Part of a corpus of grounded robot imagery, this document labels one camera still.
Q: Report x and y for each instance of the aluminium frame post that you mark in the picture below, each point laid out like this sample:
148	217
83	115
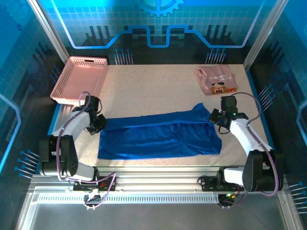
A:
48	31
265	31

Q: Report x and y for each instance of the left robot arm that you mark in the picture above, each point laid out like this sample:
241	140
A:
67	155

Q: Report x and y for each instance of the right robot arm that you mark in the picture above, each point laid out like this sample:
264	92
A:
242	136

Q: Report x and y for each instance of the folded pink printed t-shirt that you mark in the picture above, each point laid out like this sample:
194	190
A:
217	80

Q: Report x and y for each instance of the blue t-shirt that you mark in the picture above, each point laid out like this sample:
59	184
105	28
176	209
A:
158	139

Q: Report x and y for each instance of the grey metal base plate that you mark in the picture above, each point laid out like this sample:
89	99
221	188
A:
156	216

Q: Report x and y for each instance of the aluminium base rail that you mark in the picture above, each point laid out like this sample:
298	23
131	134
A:
156	179

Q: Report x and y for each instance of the pink perforated plastic basket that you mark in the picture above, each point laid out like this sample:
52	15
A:
80	79

